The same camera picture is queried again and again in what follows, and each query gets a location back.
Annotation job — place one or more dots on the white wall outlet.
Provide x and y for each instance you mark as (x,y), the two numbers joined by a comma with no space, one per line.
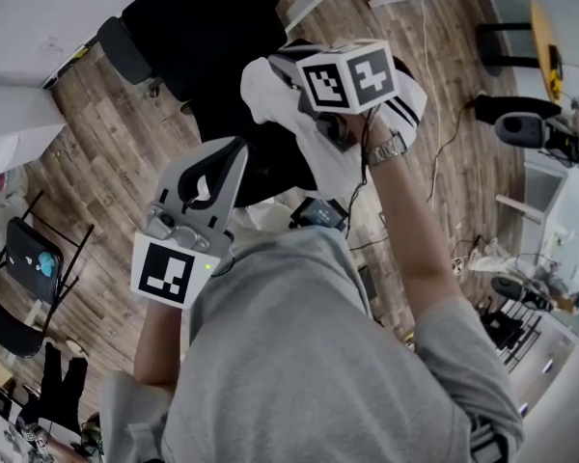
(48,44)

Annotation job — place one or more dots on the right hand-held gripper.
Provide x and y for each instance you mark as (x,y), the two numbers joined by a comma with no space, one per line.
(347,80)

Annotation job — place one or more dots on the person's left forearm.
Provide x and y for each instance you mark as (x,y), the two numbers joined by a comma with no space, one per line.
(159,345)

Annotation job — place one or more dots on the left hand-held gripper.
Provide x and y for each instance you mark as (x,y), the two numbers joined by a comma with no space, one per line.
(159,273)

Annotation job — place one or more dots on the white side table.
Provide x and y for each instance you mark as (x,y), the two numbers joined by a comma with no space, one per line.
(545,186)

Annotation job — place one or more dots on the black office chair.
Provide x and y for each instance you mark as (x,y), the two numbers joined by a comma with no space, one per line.
(198,27)

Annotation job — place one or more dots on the large white carton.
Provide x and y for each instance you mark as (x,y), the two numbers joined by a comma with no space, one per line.
(14,114)

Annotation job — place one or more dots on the clear plastic bag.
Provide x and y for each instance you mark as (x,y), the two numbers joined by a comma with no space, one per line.
(2,196)

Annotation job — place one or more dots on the white and yellow power strip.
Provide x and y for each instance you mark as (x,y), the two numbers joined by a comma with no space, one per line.
(53,81)

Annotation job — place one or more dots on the round wooden table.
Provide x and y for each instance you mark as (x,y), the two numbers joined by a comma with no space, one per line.
(540,32)

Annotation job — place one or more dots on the silver wristwatch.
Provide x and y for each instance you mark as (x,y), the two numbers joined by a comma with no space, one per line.
(386,150)

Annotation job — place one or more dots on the white floor power strip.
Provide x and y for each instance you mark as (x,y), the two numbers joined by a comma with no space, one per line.
(459,265)

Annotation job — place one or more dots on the small blue item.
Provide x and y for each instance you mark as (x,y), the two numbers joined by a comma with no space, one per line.
(47,264)

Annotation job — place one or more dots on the yellow and black tool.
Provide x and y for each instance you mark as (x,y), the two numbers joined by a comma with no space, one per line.
(555,65)

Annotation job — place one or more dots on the white garment with black stripes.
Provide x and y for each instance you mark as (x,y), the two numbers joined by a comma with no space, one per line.
(328,171)

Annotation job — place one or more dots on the spare hand-held gripper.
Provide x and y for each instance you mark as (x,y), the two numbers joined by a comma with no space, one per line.
(34,439)

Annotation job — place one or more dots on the black folding chair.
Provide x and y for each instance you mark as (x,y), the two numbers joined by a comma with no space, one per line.
(24,278)

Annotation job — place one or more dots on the black device with screen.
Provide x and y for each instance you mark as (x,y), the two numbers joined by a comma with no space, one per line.
(321,215)

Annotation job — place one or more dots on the person's grey shirt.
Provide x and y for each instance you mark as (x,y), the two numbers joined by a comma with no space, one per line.
(294,355)

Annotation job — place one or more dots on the person's right forearm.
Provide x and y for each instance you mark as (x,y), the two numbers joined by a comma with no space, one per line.
(410,239)

